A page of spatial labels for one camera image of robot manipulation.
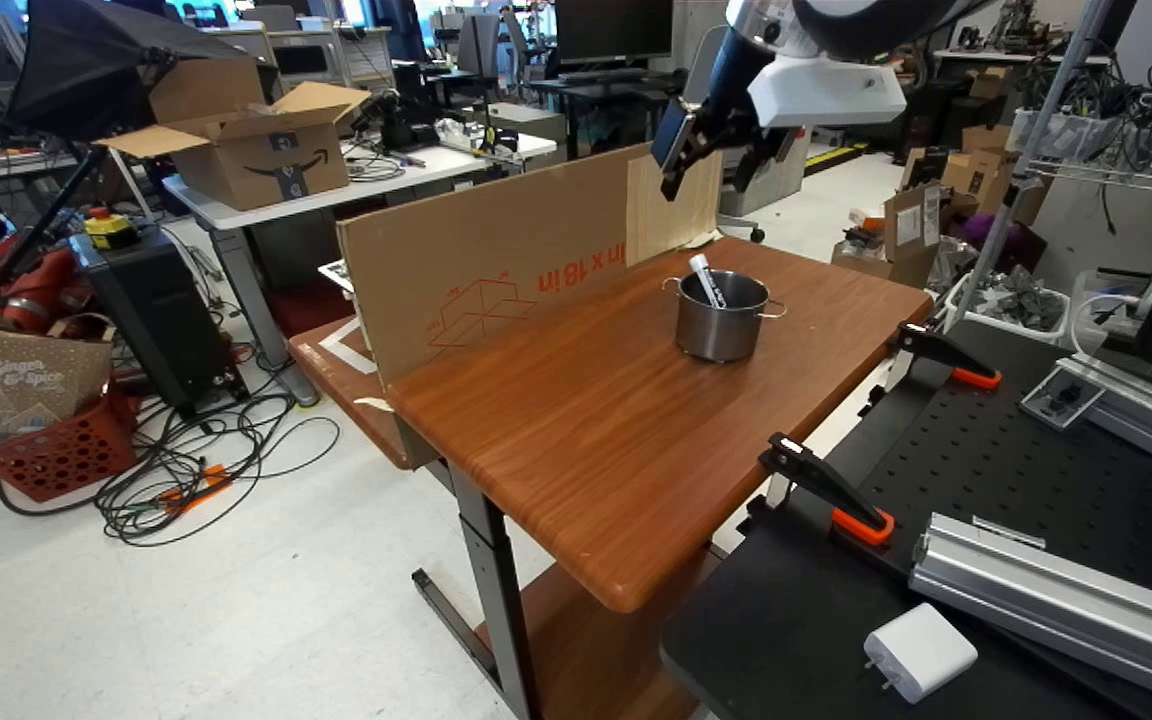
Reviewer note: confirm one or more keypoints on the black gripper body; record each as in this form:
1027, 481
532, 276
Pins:
734, 86

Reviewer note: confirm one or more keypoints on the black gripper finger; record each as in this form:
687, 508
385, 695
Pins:
675, 143
755, 157

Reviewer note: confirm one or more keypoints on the black and white marker pen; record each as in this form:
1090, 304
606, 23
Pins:
710, 281

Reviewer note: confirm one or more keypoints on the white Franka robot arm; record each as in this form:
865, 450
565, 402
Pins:
841, 64

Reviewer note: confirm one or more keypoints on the silver metal pot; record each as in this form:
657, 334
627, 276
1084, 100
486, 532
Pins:
723, 330

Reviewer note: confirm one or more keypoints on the brown cardboard panel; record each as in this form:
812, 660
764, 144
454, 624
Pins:
496, 273

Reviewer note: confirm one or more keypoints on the grey metal stand pole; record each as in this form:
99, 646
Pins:
1022, 175

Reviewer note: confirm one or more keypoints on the black orange bar clamp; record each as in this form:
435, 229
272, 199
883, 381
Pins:
827, 491
952, 360

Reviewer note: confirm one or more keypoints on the white grey work table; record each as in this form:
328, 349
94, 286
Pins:
336, 187

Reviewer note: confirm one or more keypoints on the white paper strip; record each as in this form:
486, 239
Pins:
346, 353

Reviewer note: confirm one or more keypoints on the open Amazon cardboard box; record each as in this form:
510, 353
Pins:
258, 144

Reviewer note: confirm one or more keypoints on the slim aluminium extrusion bar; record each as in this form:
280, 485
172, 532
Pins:
1139, 405

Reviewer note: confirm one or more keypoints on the black perforated base board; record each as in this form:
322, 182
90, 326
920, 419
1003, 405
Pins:
789, 624

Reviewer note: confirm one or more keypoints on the white power adapter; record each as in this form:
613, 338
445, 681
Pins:
920, 648

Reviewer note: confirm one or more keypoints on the black cabinet with emergency stop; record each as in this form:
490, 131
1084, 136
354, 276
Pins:
157, 315

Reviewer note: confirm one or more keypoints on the wide aluminium extrusion bar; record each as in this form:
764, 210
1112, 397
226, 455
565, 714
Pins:
1069, 607

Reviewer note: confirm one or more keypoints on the black photo umbrella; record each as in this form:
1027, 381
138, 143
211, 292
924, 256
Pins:
99, 62

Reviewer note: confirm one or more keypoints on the red plastic basket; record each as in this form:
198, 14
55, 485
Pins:
60, 450

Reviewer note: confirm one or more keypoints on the brown paper bag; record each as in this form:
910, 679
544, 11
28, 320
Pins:
9, 381

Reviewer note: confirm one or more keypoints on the metal bracket on slim extrusion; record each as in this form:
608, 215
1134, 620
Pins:
1067, 397

